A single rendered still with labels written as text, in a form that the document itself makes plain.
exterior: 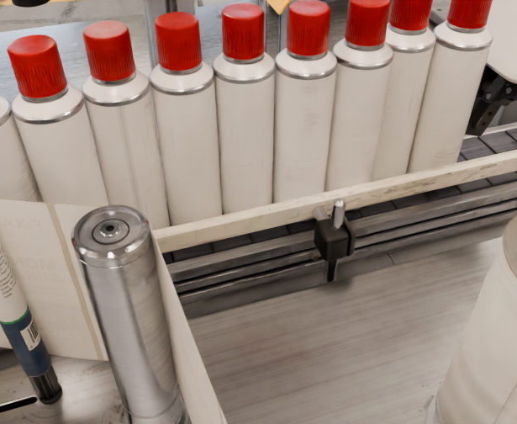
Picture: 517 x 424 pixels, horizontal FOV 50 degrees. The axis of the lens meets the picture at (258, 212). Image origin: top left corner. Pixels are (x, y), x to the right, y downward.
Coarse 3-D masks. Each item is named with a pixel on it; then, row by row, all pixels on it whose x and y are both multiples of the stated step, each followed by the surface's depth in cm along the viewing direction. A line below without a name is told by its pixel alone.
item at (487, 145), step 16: (464, 144) 65; (480, 144) 65; (496, 144) 65; (512, 144) 65; (464, 160) 63; (496, 176) 61; (512, 176) 61; (432, 192) 58; (448, 192) 58; (464, 192) 59; (368, 208) 57; (384, 208) 57; (400, 208) 57; (288, 224) 55; (304, 224) 55; (224, 240) 53; (240, 240) 53; (256, 240) 53; (176, 256) 52; (192, 256) 52
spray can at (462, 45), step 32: (480, 0) 46; (448, 32) 49; (480, 32) 48; (448, 64) 50; (480, 64) 50; (448, 96) 51; (416, 128) 56; (448, 128) 54; (416, 160) 57; (448, 160) 56
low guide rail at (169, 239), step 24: (432, 168) 56; (456, 168) 56; (480, 168) 57; (504, 168) 58; (336, 192) 53; (360, 192) 53; (384, 192) 54; (408, 192) 55; (216, 216) 51; (240, 216) 50; (264, 216) 51; (288, 216) 52; (312, 216) 53; (168, 240) 49; (192, 240) 50; (216, 240) 51
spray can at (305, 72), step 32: (288, 32) 44; (320, 32) 43; (288, 64) 45; (320, 64) 45; (288, 96) 46; (320, 96) 46; (288, 128) 48; (320, 128) 48; (288, 160) 50; (320, 160) 51; (288, 192) 53; (320, 192) 54
